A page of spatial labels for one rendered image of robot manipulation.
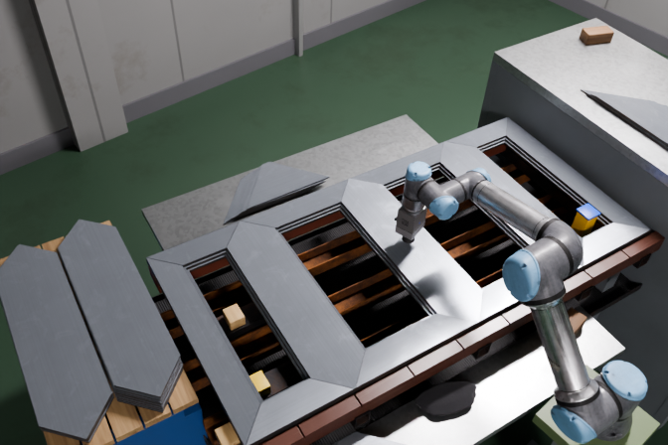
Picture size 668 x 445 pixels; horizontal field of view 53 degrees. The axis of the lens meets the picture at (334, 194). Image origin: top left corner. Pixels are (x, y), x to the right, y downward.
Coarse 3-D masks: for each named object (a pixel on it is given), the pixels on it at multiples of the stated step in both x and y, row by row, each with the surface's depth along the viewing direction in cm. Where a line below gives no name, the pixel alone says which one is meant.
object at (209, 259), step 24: (432, 168) 253; (312, 216) 233; (600, 216) 237; (192, 264) 215; (408, 288) 212; (264, 312) 203; (432, 312) 204; (504, 312) 207; (456, 336) 199; (240, 360) 191; (408, 360) 191
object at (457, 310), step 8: (472, 296) 208; (480, 296) 208; (456, 304) 206; (464, 304) 206; (472, 304) 206; (480, 304) 206; (440, 312) 203; (448, 312) 203; (456, 312) 203; (464, 312) 203; (472, 312) 204
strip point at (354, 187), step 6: (348, 180) 245; (354, 180) 246; (360, 180) 246; (348, 186) 243; (354, 186) 243; (360, 186) 243; (366, 186) 243; (372, 186) 243; (378, 186) 244; (348, 192) 241; (354, 192) 241; (360, 192) 241; (342, 198) 238; (348, 198) 239
